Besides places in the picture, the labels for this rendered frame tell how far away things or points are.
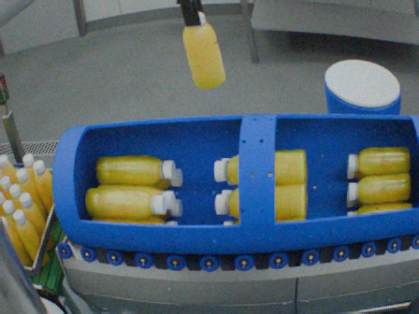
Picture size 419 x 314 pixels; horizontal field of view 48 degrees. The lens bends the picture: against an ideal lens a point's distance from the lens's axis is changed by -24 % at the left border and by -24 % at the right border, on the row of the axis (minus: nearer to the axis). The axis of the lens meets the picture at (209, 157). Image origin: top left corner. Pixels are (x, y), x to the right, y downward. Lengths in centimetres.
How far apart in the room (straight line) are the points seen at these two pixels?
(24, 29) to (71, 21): 63
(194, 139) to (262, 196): 31
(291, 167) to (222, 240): 19
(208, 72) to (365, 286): 63
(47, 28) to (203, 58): 414
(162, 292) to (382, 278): 56
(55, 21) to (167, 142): 387
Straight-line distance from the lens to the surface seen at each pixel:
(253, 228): 110
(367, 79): 167
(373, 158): 121
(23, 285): 69
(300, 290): 128
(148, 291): 134
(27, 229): 136
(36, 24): 523
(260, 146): 109
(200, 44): 110
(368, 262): 125
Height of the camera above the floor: 189
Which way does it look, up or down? 38 degrees down
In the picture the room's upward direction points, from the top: 11 degrees counter-clockwise
